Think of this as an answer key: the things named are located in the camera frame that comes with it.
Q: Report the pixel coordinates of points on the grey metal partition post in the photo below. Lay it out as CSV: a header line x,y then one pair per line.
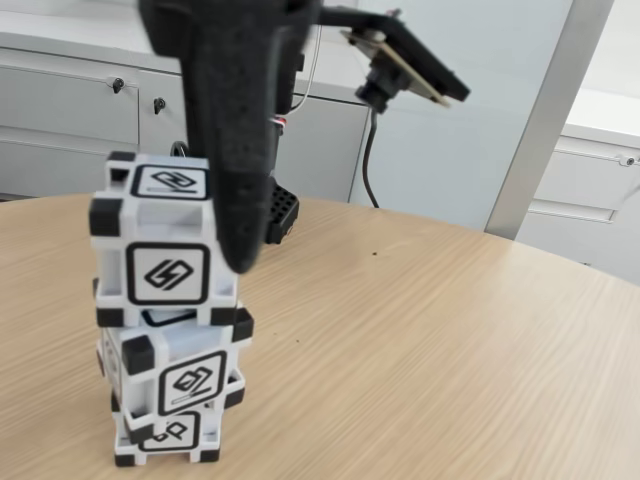
x,y
550,115

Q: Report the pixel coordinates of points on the white cube with S-shaped marker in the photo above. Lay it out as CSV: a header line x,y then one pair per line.
x,y
165,270

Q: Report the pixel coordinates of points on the white cube with blue LEDs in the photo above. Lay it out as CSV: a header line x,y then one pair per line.
x,y
200,445

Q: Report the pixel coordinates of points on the white cabinet with drawers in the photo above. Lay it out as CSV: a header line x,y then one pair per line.
x,y
65,130

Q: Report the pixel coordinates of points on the black cabinet key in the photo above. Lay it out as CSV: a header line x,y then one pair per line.
x,y
158,106
118,86

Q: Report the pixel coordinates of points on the silver cabinet lock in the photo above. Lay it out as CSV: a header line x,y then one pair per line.
x,y
627,162

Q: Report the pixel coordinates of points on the white cube with layered-squares marker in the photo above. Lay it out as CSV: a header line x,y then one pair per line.
x,y
190,380

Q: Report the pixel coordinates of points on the white low cabinet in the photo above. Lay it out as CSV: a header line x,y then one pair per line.
x,y
575,200

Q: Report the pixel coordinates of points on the black camera module on bracket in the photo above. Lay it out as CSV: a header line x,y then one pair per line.
x,y
420,65

